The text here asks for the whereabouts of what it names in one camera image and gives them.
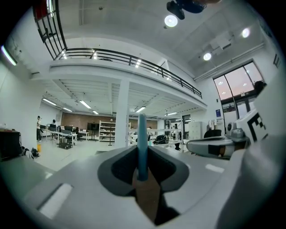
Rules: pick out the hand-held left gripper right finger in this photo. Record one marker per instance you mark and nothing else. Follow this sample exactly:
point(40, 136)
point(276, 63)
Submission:
point(196, 174)

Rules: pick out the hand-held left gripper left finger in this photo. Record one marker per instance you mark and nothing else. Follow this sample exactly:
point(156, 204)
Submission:
point(89, 179)

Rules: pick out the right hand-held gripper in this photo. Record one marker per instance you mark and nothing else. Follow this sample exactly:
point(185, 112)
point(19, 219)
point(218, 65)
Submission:
point(257, 127)

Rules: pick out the white locker cabinet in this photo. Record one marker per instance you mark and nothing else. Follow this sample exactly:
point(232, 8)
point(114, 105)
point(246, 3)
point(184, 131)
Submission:
point(197, 129)

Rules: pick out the black office chair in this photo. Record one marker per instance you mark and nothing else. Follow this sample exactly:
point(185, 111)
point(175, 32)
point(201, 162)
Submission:
point(212, 133)

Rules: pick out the large white shelf rack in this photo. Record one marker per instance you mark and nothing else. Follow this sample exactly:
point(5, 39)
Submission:
point(165, 129)

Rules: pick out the black platform trolley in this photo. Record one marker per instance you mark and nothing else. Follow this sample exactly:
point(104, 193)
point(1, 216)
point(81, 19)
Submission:
point(65, 145)

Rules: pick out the black stanchion pole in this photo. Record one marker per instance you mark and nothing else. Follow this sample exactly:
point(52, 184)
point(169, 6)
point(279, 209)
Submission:
point(110, 139)

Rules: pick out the single white desk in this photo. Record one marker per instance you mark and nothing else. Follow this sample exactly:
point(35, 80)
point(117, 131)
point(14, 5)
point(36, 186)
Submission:
point(83, 133)

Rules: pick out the small black swivel chair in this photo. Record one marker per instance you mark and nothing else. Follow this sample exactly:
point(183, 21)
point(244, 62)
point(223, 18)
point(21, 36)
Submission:
point(78, 134)

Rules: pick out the narrow white shelf unit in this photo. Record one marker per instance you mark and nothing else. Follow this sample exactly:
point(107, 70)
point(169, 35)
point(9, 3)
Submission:
point(107, 130)

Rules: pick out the black screen on stand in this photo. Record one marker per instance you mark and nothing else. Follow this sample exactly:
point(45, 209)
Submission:
point(93, 126)

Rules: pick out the row of white desks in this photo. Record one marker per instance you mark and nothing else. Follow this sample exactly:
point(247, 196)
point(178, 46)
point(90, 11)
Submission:
point(60, 134)

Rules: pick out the yellow floor sign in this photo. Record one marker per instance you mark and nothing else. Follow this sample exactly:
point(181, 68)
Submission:
point(39, 148)

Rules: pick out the black and white gear pile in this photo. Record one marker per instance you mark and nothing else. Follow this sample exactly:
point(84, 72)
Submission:
point(30, 153)

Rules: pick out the large dark-framed window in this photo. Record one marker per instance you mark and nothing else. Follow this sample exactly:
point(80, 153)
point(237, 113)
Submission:
point(236, 85)

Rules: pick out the ceiling tube lights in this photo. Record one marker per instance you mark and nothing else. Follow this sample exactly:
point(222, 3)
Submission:
point(85, 104)

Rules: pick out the white square pillar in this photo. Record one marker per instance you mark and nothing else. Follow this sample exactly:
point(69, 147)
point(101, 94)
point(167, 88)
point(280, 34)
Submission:
point(122, 111)

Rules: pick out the black panel cart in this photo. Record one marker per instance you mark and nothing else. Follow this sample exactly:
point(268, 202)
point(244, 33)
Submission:
point(10, 143)

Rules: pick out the white ceiling pipe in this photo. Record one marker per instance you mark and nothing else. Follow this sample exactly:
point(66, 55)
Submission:
point(230, 61)

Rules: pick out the round ceiling lamp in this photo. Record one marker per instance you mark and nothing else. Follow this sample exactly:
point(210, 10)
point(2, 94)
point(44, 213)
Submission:
point(207, 56)
point(171, 20)
point(245, 32)

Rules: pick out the ceiling air conditioner unit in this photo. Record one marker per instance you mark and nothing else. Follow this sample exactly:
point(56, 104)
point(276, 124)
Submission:
point(220, 43)

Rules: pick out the black balcony railing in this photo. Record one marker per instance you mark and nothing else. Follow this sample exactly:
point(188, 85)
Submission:
point(134, 60)

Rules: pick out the blue wall poster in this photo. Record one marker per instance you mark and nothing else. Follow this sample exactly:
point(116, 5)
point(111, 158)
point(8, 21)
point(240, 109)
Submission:
point(218, 113)

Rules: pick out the black head-mounted camera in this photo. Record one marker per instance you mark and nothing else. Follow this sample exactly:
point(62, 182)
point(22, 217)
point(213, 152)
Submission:
point(176, 10)

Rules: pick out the red wall panel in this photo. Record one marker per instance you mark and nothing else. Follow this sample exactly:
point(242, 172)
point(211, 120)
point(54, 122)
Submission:
point(41, 9)

